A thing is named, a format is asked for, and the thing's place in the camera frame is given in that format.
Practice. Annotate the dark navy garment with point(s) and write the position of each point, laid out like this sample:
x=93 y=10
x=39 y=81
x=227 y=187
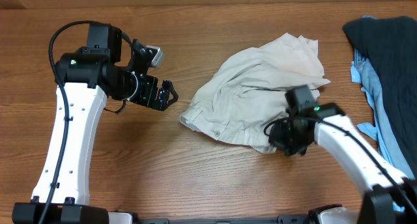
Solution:
x=390 y=46

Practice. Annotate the beige shorts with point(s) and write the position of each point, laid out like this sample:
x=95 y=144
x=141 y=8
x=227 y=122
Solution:
x=248 y=91

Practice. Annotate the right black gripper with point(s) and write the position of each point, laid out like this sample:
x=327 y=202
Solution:
x=277 y=140

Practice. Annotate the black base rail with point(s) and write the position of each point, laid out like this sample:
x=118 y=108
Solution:
x=221 y=220

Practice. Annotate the light blue garment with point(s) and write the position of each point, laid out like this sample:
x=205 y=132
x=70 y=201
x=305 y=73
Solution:
x=363 y=73

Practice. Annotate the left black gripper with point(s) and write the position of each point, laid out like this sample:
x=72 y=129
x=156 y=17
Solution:
x=146 y=98

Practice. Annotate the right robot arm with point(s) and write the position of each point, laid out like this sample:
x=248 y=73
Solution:
x=388 y=195

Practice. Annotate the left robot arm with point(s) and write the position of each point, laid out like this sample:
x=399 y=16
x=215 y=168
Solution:
x=109 y=66

